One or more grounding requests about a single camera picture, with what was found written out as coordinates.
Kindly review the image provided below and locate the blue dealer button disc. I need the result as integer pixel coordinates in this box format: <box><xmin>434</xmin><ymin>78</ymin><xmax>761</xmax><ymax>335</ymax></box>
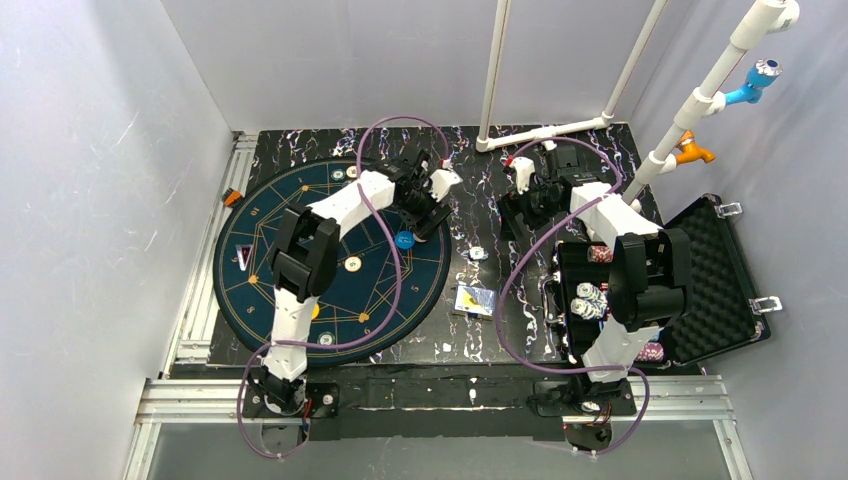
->
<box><xmin>394</xmin><ymin>230</ymin><xmax>417</xmax><ymax>250</ymax></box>

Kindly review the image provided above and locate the green chip mat top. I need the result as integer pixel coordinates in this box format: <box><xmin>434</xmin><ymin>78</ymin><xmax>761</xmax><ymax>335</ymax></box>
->
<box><xmin>331</xmin><ymin>169</ymin><xmax>348</xmax><ymax>182</ymax></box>

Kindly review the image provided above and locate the green chip mat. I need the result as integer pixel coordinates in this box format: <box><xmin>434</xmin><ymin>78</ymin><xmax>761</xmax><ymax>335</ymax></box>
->
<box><xmin>331</xmin><ymin>169</ymin><xmax>348</xmax><ymax>182</ymax></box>
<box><xmin>317</xmin><ymin>332</ymin><xmax>336</xmax><ymax>346</ymax></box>

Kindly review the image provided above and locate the yellow chip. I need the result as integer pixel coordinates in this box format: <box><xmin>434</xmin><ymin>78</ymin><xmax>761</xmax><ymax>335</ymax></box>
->
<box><xmin>343</xmin><ymin>255</ymin><xmax>363</xmax><ymax>272</ymax></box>

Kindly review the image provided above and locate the green chip mat bottom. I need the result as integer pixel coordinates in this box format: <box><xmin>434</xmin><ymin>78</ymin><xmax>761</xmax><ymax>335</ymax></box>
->
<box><xmin>317</xmin><ymin>332</ymin><xmax>336</xmax><ymax>346</ymax></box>

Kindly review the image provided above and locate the white poker chip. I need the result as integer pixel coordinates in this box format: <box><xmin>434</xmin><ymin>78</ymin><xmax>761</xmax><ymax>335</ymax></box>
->
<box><xmin>468</xmin><ymin>246</ymin><xmax>488</xmax><ymax>261</ymax></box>

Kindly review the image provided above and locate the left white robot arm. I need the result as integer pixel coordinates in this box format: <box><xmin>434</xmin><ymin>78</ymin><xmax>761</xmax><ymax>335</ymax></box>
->
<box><xmin>258</xmin><ymin>151</ymin><xmax>461</xmax><ymax>383</ymax></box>

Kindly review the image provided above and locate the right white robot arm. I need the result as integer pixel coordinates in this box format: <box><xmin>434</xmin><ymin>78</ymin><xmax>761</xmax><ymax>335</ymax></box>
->
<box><xmin>497</xmin><ymin>151</ymin><xmax>692</xmax><ymax>383</ymax></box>

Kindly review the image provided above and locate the red chip stack in case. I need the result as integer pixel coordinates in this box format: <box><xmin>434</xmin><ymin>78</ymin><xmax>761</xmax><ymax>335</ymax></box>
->
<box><xmin>587</xmin><ymin>245</ymin><xmax>613</xmax><ymax>263</ymax></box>

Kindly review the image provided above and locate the round dark blue poker mat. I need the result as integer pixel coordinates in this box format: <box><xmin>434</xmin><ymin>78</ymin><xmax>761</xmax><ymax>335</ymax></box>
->
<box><xmin>212</xmin><ymin>156</ymin><xmax>452</xmax><ymax>367</ymax></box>

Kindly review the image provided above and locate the playing card deck box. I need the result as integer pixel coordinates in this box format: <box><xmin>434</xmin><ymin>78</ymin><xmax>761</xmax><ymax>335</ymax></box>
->
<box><xmin>453</xmin><ymin>285</ymin><xmax>497</xmax><ymax>320</ymax></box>

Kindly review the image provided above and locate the white chip stack in case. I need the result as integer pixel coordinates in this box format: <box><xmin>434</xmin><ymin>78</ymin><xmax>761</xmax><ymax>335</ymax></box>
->
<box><xmin>570</xmin><ymin>282</ymin><xmax>608</xmax><ymax>320</ymax></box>

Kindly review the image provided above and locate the black poker chip case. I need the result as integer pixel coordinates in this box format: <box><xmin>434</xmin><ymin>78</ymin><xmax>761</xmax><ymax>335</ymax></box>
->
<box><xmin>539</xmin><ymin>194</ymin><xmax>782</xmax><ymax>368</ymax></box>

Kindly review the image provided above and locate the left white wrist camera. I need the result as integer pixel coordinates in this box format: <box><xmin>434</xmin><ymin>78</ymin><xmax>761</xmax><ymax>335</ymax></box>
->
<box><xmin>429</xmin><ymin>169</ymin><xmax>462</xmax><ymax>202</ymax></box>

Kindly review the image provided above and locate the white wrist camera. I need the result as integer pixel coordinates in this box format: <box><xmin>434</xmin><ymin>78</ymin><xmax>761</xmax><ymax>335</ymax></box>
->
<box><xmin>505</xmin><ymin>156</ymin><xmax>535</xmax><ymax>195</ymax></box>
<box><xmin>429</xmin><ymin>169</ymin><xmax>462</xmax><ymax>202</ymax></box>

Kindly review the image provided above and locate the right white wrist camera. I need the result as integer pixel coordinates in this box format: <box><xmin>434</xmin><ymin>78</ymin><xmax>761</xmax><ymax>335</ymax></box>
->
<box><xmin>505</xmin><ymin>156</ymin><xmax>535</xmax><ymax>195</ymax></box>

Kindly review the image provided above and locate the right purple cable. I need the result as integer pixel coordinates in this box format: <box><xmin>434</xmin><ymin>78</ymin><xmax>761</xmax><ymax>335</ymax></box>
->
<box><xmin>494</xmin><ymin>137</ymin><xmax>652</xmax><ymax>458</ymax></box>

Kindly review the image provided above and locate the purple cable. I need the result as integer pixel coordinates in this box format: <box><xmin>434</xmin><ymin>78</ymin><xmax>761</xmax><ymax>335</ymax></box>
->
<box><xmin>494</xmin><ymin>137</ymin><xmax>652</xmax><ymax>458</ymax></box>
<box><xmin>237</xmin><ymin>116</ymin><xmax>452</xmax><ymax>461</ymax></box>

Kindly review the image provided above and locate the orange clip on rail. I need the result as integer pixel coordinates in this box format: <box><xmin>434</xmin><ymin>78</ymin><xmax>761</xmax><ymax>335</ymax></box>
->
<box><xmin>221</xmin><ymin>188</ymin><xmax>243</xmax><ymax>208</ymax></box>

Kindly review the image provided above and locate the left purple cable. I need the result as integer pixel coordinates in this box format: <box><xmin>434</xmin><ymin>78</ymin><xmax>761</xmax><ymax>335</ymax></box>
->
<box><xmin>237</xmin><ymin>116</ymin><xmax>452</xmax><ymax>461</ymax></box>

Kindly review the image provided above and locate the white pvc pipe frame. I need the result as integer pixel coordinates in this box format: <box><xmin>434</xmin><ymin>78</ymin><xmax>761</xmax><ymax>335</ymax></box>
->
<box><xmin>475</xmin><ymin>0</ymin><xmax>801</xmax><ymax>207</ymax></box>

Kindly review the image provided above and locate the aluminium rail frame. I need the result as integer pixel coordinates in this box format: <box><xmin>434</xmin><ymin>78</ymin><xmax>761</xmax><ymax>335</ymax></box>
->
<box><xmin>123</xmin><ymin>124</ymin><xmax>753</xmax><ymax>479</ymax></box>

